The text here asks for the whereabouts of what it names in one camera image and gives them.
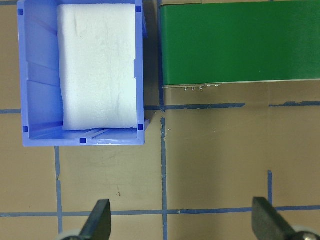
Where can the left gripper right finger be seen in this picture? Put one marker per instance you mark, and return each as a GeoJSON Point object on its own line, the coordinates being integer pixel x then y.
{"type": "Point", "coordinates": [268, 224]}

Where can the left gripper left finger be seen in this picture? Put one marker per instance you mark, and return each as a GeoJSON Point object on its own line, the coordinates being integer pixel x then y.
{"type": "Point", "coordinates": [98, 224]}

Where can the left blue plastic bin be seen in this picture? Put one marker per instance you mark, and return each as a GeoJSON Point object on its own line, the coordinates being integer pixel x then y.
{"type": "Point", "coordinates": [41, 99]}

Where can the white foam pad left bin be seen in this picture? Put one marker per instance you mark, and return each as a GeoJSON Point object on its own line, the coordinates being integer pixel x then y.
{"type": "Point", "coordinates": [97, 50]}

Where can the green conveyor belt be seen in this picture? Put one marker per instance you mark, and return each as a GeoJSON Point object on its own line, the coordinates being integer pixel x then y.
{"type": "Point", "coordinates": [240, 42]}

